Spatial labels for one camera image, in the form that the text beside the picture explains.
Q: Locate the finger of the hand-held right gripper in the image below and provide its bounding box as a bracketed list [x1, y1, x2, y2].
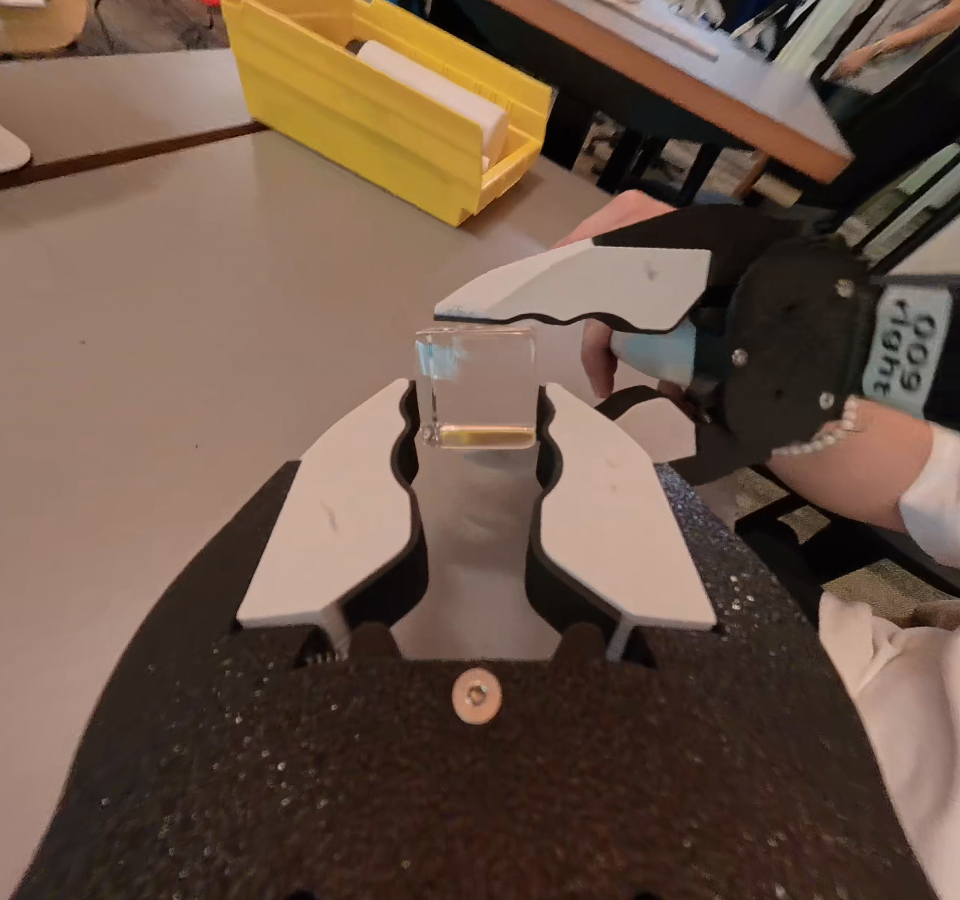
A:
[597, 386, 700, 466]
[432, 237, 715, 334]

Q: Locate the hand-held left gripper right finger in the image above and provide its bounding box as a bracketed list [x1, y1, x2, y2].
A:
[525, 383, 718, 661]

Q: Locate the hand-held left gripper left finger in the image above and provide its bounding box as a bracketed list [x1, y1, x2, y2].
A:
[237, 380, 429, 661]

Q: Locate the clear acrylic cube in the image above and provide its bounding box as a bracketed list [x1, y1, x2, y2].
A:
[414, 323, 543, 453]

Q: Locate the white cylinder with black cap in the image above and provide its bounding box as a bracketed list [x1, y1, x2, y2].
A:
[351, 38, 513, 169]

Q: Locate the yellow plastic bin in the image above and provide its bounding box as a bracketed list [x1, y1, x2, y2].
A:
[210, 0, 555, 228]

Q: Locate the person's right forearm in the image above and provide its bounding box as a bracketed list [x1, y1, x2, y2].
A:
[777, 399, 940, 535]

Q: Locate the person's right hand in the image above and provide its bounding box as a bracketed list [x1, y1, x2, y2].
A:
[555, 188, 678, 400]

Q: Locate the grey desk with wooden edge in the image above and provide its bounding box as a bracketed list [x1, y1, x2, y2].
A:
[387, 0, 858, 190]

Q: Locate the white stand base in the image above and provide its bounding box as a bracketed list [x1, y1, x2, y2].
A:
[0, 120, 36, 178]

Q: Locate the pearl bracelet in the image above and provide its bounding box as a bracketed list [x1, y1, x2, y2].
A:
[768, 395, 868, 462]

